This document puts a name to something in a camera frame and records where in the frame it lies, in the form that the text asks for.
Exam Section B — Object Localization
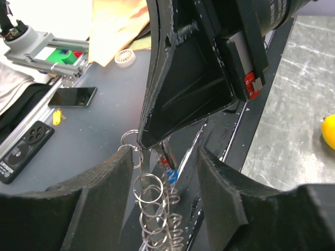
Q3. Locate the black phone with camera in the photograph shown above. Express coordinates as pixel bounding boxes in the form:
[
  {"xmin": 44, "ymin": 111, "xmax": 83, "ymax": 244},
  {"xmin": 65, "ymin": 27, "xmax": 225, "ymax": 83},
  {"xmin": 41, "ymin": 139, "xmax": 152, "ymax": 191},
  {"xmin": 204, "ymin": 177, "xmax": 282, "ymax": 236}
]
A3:
[{"xmin": 1, "ymin": 121, "xmax": 55, "ymax": 184}]

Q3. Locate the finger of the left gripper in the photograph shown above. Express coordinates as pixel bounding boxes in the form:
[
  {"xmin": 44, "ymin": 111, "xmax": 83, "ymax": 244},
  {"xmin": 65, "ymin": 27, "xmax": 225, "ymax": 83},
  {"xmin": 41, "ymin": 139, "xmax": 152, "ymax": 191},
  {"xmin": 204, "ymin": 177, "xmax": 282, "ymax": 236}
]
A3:
[{"xmin": 161, "ymin": 140, "xmax": 176, "ymax": 168}]

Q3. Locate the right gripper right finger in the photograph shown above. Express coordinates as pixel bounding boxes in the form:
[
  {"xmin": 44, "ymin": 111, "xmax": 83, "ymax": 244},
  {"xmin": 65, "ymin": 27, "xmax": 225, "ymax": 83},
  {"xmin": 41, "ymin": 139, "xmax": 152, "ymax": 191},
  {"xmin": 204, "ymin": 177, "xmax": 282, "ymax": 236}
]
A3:
[{"xmin": 197, "ymin": 147, "xmax": 334, "ymax": 250}]

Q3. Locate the brown paper bag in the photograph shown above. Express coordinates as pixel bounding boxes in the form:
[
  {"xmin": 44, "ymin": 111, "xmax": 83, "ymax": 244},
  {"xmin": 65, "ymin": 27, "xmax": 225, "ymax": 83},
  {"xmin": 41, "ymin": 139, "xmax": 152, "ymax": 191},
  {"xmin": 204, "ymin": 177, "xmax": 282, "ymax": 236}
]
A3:
[{"xmin": 88, "ymin": 0, "xmax": 150, "ymax": 67}]

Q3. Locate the aluminium rail frame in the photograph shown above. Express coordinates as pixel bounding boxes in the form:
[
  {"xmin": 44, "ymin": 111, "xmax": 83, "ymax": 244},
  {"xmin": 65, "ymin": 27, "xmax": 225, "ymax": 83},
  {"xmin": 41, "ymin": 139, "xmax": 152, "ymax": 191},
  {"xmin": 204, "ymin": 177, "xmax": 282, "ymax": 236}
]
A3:
[{"xmin": 0, "ymin": 61, "xmax": 91, "ymax": 157}]

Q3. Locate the red key tag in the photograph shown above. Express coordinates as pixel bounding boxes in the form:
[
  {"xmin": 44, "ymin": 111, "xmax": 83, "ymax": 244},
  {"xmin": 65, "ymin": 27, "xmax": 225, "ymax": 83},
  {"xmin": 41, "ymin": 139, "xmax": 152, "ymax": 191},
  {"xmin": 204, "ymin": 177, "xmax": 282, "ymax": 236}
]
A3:
[{"xmin": 160, "ymin": 156, "xmax": 170, "ymax": 167}]

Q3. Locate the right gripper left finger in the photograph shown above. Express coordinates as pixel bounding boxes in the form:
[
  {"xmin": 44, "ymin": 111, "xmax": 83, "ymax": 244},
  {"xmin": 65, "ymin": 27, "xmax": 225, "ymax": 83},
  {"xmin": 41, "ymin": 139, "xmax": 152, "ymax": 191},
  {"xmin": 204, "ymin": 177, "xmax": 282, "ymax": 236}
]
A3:
[{"xmin": 1, "ymin": 146, "xmax": 133, "ymax": 250}]

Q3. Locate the white round fan disc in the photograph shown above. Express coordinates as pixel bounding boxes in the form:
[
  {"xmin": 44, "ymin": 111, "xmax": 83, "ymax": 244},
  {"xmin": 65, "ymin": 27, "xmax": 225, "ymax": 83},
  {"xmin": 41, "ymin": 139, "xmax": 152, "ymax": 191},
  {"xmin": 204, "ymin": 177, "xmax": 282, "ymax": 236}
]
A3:
[{"xmin": 114, "ymin": 49, "xmax": 136, "ymax": 68}]

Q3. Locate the blue key tag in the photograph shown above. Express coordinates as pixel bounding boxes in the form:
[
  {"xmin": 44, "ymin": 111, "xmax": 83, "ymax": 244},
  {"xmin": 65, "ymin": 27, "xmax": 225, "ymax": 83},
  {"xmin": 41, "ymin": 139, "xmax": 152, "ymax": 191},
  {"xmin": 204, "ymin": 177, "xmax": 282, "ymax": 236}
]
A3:
[{"xmin": 167, "ymin": 170, "xmax": 178, "ymax": 185}]

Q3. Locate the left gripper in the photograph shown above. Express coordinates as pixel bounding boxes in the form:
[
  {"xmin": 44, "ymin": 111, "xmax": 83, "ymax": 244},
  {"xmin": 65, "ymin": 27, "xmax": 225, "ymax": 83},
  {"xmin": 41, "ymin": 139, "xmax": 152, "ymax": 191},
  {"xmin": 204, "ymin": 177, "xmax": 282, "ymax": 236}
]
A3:
[{"xmin": 137, "ymin": 1, "xmax": 308, "ymax": 149}]

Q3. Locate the yellow lemon on table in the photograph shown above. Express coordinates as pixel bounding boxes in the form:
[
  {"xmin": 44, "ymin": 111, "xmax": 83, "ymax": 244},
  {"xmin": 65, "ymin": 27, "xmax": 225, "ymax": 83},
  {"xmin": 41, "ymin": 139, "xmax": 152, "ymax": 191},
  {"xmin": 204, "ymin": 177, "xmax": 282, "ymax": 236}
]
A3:
[{"xmin": 321, "ymin": 115, "xmax": 335, "ymax": 150}]

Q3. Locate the black smartphone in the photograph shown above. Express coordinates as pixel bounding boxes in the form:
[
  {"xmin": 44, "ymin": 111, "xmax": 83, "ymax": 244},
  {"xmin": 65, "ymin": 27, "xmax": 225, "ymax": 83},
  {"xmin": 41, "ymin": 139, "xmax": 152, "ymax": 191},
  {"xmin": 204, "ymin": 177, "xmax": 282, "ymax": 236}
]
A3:
[{"xmin": 48, "ymin": 87, "xmax": 97, "ymax": 107}]

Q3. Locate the yellow key tag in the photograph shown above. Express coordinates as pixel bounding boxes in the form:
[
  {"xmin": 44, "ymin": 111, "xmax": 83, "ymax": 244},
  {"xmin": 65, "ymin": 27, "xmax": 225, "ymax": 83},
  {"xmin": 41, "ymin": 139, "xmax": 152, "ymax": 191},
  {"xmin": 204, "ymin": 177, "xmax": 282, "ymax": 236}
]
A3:
[{"xmin": 52, "ymin": 109, "xmax": 66, "ymax": 126}]

